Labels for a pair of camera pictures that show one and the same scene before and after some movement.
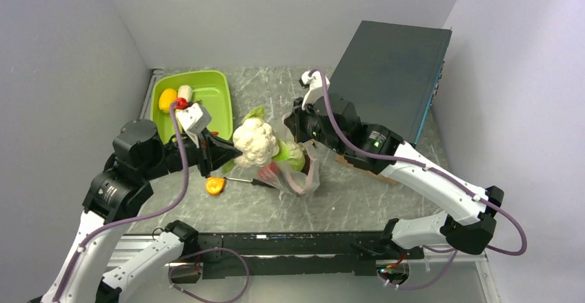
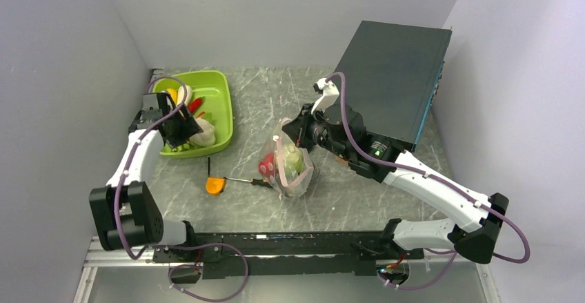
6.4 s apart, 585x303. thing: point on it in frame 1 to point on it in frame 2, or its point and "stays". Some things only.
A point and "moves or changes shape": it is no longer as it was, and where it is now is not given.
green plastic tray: (210, 90) stays
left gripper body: (173, 159) to (182, 130)
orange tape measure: (214, 186) stays
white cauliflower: (256, 140) moves or changes shape
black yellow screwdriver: (253, 181) stays
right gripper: (295, 121) stays
